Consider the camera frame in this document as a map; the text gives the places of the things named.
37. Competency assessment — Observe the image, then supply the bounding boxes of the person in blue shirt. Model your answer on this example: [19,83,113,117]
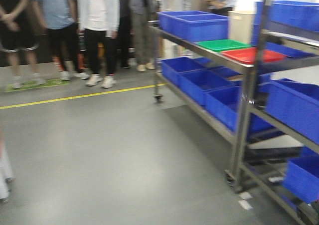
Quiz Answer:
[31,0,89,81]

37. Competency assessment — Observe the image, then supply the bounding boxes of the green plastic tray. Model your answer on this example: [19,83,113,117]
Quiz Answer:
[197,39,251,52]

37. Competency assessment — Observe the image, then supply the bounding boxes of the person in white shirt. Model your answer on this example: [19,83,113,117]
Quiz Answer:
[77,0,120,89]

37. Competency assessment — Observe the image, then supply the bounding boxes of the cream plastic basket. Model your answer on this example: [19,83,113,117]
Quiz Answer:
[228,10,255,44]

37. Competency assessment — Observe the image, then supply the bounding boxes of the red plastic tray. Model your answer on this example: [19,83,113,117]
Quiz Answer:
[221,47,286,64]

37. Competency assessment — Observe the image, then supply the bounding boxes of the steel trolley cart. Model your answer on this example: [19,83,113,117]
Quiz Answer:
[148,20,319,193]

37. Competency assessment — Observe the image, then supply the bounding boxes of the person in black shorts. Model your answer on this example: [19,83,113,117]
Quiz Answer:
[0,0,45,89]

